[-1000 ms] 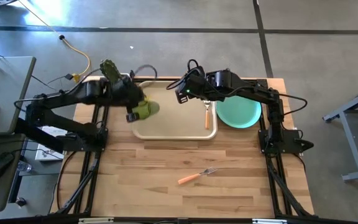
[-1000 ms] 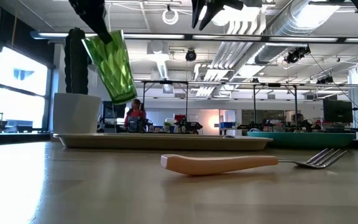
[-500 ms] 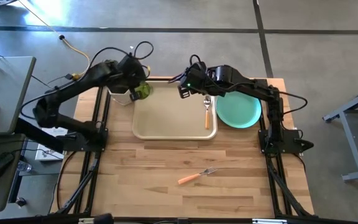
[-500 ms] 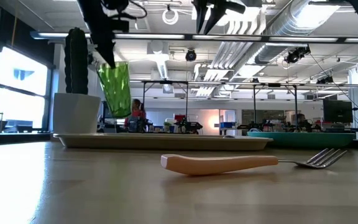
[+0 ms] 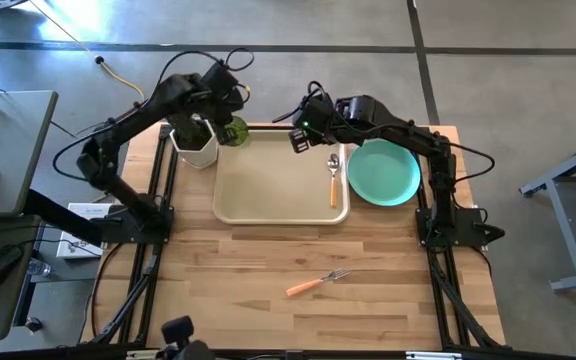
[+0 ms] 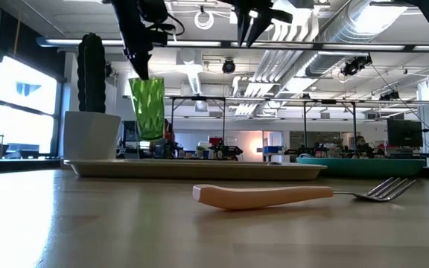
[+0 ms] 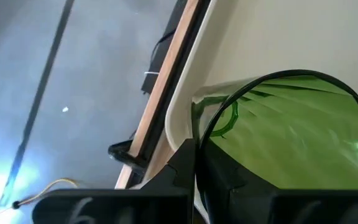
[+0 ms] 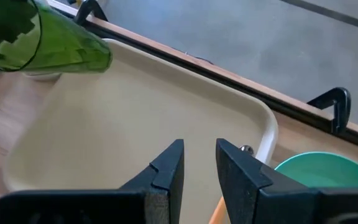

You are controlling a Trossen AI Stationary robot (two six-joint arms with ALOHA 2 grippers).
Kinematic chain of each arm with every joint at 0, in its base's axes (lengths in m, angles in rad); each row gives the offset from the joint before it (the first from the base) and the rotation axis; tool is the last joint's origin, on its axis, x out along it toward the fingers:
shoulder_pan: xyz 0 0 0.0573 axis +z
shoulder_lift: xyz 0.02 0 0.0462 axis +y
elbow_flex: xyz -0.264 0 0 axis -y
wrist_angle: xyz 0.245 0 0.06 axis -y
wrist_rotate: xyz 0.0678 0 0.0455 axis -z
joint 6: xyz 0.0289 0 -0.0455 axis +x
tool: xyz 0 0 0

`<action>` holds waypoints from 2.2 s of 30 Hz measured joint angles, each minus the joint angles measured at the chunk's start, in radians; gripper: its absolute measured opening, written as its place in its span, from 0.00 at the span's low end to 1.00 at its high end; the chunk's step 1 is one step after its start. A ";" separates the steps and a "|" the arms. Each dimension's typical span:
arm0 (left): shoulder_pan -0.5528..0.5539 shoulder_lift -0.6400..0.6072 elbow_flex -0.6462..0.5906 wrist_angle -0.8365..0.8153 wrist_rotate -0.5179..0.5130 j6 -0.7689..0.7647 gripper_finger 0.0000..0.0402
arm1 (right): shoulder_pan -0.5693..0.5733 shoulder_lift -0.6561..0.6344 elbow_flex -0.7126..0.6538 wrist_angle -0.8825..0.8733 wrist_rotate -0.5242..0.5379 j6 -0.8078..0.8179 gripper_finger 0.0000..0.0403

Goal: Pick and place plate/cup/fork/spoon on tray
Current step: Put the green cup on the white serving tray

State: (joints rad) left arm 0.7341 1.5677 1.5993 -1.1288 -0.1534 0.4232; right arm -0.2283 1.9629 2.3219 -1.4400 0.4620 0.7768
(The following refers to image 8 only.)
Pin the green translucent cup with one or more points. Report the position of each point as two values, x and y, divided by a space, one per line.
67 46

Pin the black table clamp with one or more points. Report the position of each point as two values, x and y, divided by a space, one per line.
339 107
89 9

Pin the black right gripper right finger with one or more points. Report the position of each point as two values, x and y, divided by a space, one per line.
244 189

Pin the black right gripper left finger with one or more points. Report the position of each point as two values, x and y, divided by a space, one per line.
163 177

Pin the teal plastic plate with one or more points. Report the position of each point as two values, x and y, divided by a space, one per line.
328 171

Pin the beige plastic tray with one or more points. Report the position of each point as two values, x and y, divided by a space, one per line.
120 124

